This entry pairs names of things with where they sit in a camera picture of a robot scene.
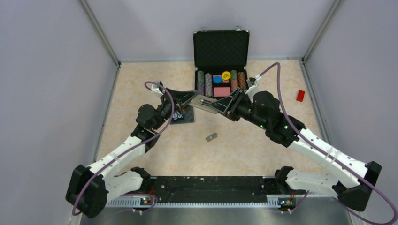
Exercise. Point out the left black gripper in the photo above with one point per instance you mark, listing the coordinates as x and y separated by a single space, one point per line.
181 97

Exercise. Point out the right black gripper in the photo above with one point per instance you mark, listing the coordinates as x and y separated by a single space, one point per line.
228 105

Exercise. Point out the grey remote battery cover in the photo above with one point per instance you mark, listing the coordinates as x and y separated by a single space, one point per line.
211 137

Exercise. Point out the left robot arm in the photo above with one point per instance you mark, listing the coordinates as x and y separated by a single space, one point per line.
92 187

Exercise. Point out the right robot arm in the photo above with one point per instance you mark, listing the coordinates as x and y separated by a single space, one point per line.
347 179

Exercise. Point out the pink card deck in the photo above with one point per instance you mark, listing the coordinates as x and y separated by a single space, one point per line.
221 91

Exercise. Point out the black foam battery tray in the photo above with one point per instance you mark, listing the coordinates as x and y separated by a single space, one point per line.
183 117

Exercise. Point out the blue round chip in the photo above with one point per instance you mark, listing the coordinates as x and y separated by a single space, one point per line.
217 79

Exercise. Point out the yellow round chip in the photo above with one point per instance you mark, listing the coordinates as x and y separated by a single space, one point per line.
226 75

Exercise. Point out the black poker chip case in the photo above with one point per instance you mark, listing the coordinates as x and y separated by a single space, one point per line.
216 51

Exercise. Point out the red toy brick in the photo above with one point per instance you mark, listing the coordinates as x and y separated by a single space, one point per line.
300 95

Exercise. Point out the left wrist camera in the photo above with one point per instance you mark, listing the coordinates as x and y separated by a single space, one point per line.
157 88

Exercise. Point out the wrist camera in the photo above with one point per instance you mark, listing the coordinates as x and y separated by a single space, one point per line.
157 88
252 84

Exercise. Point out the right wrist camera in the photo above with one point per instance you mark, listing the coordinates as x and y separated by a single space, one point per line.
252 84

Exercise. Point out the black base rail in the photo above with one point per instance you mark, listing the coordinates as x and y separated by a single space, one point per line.
213 189

